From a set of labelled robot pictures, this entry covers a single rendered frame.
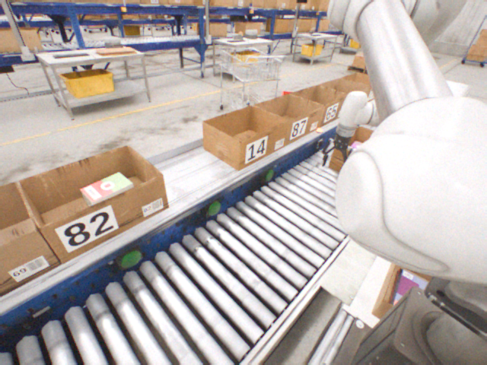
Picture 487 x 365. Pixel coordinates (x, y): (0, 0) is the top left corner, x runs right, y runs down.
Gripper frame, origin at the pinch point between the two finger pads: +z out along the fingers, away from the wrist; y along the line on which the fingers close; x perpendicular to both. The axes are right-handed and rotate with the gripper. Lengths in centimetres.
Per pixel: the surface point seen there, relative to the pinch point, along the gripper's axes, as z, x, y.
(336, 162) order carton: 4.9, 14.2, -3.5
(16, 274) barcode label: -9, -135, -28
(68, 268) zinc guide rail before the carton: -4, -125, -25
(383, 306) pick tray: 3, -58, 50
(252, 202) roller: 11, -47, -17
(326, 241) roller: 11.0, -40.4, 22.1
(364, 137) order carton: 0, 53, -4
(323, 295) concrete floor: 85, -15, 29
